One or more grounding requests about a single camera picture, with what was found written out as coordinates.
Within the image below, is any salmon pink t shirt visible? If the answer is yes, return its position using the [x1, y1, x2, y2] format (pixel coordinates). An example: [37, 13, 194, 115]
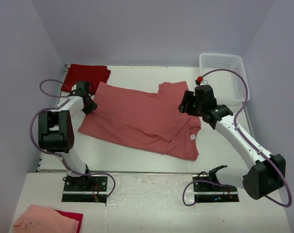
[78, 81, 201, 161]

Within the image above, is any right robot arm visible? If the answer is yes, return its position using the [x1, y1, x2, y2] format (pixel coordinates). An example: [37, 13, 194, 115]
[178, 85, 286, 200]

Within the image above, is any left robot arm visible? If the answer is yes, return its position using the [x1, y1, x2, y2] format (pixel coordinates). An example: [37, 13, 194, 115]
[37, 81, 98, 191]

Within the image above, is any folded dark red shirt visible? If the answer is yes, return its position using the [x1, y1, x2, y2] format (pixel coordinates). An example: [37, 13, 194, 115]
[61, 64, 111, 94]

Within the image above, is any white plastic basket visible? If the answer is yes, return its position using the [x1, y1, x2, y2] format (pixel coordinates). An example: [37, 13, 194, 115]
[199, 53, 250, 105]

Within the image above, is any folded red shirt front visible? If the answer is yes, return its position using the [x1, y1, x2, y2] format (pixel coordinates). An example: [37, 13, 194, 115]
[56, 210, 83, 233]

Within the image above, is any folded light pink shirt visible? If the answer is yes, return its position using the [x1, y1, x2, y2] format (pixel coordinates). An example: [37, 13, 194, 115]
[13, 205, 79, 233]

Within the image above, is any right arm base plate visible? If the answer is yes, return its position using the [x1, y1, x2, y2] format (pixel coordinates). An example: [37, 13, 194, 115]
[193, 174, 240, 203]

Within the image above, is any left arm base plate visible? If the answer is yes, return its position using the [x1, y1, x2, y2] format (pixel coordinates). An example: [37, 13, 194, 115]
[62, 176, 108, 204]

